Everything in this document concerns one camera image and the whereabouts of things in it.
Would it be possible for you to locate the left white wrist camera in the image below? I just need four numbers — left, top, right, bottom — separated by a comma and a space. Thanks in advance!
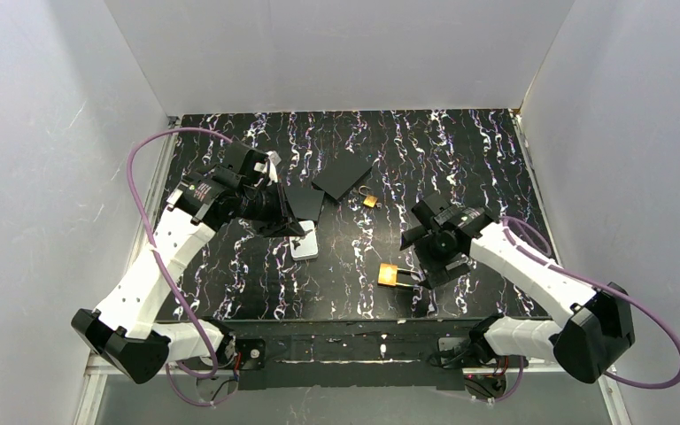
254, 151, 282, 187

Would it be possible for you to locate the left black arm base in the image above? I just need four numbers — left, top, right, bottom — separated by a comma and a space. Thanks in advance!
195, 338, 267, 404

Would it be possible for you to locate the white rectangular box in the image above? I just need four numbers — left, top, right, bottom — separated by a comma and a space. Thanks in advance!
289, 220, 319, 261

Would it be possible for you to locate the black square plate right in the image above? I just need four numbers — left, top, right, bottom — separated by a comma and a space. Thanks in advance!
312, 151, 372, 201

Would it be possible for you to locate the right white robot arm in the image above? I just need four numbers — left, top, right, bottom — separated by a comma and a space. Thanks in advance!
400, 193, 636, 383

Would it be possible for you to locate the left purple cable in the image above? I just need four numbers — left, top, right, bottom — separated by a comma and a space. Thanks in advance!
126, 127, 242, 408

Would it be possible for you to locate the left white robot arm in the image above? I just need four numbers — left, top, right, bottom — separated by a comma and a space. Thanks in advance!
71, 142, 305, 384

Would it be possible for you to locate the large brass padlock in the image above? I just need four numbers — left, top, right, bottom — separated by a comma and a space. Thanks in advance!
376, 263, 422, 290

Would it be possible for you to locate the aluminium frame rail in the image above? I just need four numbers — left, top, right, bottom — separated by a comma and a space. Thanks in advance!
72, 116, 181, 424

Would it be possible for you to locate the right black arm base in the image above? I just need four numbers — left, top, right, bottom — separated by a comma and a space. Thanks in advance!
427, 336, 529, 406

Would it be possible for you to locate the black square plate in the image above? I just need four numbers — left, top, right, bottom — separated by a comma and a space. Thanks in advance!
312, 151, 372, 201
284, 185, 325, 223

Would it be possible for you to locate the black square plate left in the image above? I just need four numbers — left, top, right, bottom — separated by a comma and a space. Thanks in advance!
284, 185, 325, 223

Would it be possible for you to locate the small brass padlock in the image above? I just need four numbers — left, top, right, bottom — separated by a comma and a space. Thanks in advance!
358, 185, 382, 208

